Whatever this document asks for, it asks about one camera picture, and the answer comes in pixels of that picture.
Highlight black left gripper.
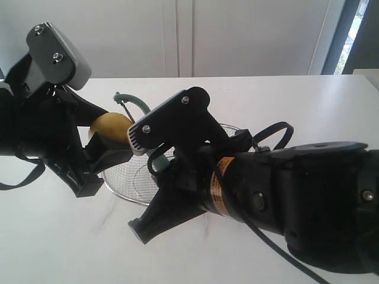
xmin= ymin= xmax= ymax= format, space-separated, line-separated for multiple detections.
xmin=1 ymin=85 xmax=133 ymax=198

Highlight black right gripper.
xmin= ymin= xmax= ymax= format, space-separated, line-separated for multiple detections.
xmin=128 ymin=144 xmax=216 ymax=244

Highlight yellow lemon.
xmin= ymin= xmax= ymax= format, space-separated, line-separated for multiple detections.
xmin=88 ymin=112 xmax=134 ymax=149

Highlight teal handled vegetable peeler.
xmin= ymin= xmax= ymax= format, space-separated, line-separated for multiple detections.
xmin=113 ymin=91 xmax=169 ymax=173

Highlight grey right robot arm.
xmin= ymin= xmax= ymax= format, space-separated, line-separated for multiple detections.
xmin=129 ymin=142 xmax=378 ymax=274

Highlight white cabinet doors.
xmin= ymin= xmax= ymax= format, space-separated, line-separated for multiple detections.
xmin=1 ymin=1 xmax=345 ymax=78

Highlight metal wire mesh basket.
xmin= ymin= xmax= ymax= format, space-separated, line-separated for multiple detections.
xmin=101 ymin=124 xmax=251 ymax=207

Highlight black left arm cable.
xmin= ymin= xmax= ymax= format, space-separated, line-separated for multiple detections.
xmin=0 ymin=147 xmax=47 ymax=191

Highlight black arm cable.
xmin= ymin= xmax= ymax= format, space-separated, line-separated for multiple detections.
xmin=207 ymin=121 xmax=329 ymax=284
xmin=0 ymin=147 xmax=47 ymax=191

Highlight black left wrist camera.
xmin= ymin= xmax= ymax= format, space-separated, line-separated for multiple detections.
xmin=4 ymin=22 xmax=92 ymax=100

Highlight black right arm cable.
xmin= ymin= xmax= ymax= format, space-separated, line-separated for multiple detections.
xmin=207 ymin=121 xmax=329 ymax=284

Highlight window with dark frame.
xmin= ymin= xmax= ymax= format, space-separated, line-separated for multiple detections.
xmin=321 ymin=0 xmax=378 ymax=75

